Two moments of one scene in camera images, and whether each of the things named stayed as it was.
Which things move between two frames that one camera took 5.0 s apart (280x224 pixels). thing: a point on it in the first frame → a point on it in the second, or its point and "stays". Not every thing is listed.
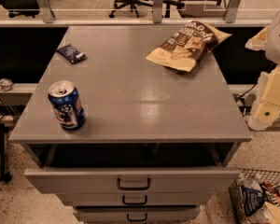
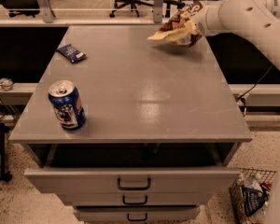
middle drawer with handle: (137, 199) stays
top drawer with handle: (133, 181) stays
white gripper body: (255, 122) → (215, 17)
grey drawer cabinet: (123, 139) stays
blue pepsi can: (67, 105) stays
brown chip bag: (188, 46) → (180, 28)
